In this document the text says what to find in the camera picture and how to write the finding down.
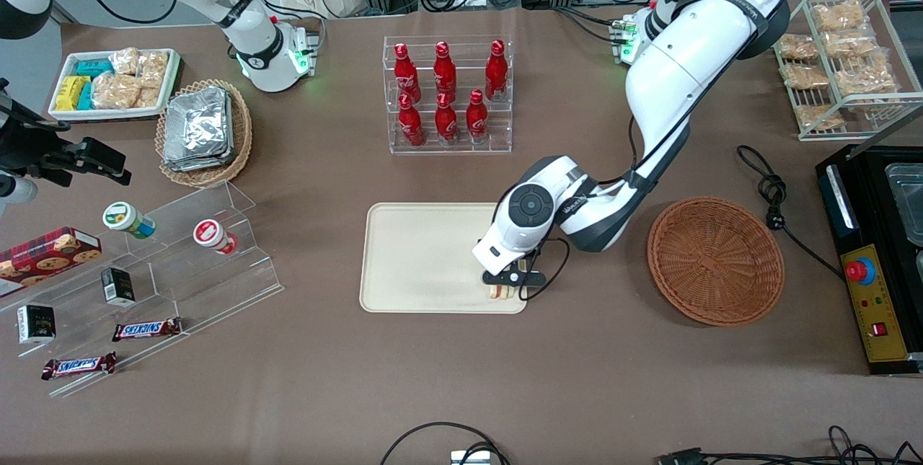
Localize black looped cable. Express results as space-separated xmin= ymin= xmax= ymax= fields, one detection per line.
xmin=379 ymin=421 xmax=511 ymax=465

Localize clear bag of fried snacks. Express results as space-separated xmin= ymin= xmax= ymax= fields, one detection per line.
xmin=812 ymin=1 xmax=868 ymax=32
xmin=834 ymin=54 xmax=899 ymax=97
xmin=782 ymin=63 xmax=831 ymax=90
xmin=778 ymin=34 xmax=820 ymax=63
xmin=823 ymin=30 xmax=883 ymax=59
xmin=794 ymin=104 xmax=845 ymax=131

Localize white rectangular snack tray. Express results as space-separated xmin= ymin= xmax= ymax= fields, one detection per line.
xmin=48 ymin=48 xmax=181 ymax=123

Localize white wire rack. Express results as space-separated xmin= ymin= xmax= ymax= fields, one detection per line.
xmin=774 ymin=0 xmax=923 ymax=143

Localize red emergency stop button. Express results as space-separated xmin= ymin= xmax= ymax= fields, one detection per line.
xmin=845 ymin=257 xmax=876 ymax=285

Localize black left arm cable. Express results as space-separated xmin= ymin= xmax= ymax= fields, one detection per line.
xmin=624 ymin=0 xmax=787 ymax=188

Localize beige rectangular tray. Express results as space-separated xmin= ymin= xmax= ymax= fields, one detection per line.
xmin=359 ymin=203 xmax=528 ymax=315

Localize black control box yellow panel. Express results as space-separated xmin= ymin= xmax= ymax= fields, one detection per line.
xmin=815 ymin=143 xmax=923 ymax=377

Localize silver foil pack stack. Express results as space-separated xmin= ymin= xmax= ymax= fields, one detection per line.
xmin=162 ymin=86 xmax=236 ymax=174

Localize yellow snack packet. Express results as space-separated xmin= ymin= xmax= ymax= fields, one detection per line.
xmin=55 ymin=76 xmax=91 ymax=112

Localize small black carton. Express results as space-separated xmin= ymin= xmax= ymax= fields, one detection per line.
xmin=17 ymin=304 xmax=57 ymax=345
xmin=100 ymin=267 xmax=137 ymax=308

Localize red lid cup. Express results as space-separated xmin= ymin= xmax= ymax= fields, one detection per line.
xmin=193 ymin=218 xmax=239 ymax=257

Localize black wrist connector block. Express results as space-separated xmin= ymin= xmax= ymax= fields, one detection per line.
xmin=71 ymin=136 xmax=133 ymax=187

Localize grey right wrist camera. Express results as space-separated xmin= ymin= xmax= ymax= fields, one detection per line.
xmin=0 ymin=171 xmax=38 ymax=216

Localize red tartan cookie box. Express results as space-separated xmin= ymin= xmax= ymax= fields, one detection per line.
xmin=0 ymin=226 xmax=103 ymax=301

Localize clear acrylic bottle rack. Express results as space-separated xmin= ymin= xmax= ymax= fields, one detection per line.
xmin=383 ymin=35 xmax=513 ymax=156

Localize light oval wicker basket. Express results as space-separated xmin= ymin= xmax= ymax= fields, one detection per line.
xmin=155 ymin=79 xmax=253 ymax=188

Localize clear acrylic stepped shelf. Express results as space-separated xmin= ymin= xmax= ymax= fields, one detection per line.
xmin=0 ymin=180 xmax=285 ymax=399

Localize brown round wicker basket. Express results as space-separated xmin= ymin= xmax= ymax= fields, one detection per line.
xmin=647 ymin=196 xmax=785 ymax=327

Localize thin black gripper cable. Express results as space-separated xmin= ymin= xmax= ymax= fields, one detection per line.
xmin=519 ymin=236 xmax=572 ymax=302

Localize green lid cup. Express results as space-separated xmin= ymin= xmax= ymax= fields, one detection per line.
xmin=102 ymin=201 xmax=156 ymax=241

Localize brown Snickers bar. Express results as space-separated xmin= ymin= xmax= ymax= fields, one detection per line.
xmin=41 ymin=352 xmax=118 ymax=381
xmin=112 ymin=317 xmax=183 ymax=343

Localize clear plastic container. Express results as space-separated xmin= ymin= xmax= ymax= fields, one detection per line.
xmin=885 ymin=162 xmax=923 ymax=248

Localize black tangled cables with connector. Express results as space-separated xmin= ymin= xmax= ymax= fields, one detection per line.
xmin=655 ymin=425 xmax=923 ymax=465

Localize red cola bottle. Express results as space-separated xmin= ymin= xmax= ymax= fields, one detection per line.
xmin=393 ymin=43 xmax=422 ymax=104
xmin=434 ymin=92 xmax=459 ymax=147
xmin=397 ymin=94 xmax=425 ymax=149
xmin=433 ymin=41 xmax=458 ymax=102
xmin=484 ymin=40 xmax=509 ymax=103
xmin=465 ymin=89 xmax=490 ymax=146

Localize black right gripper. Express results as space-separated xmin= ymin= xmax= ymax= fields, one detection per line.
xmin=0 ymin=79 xmax=74 ymax=188

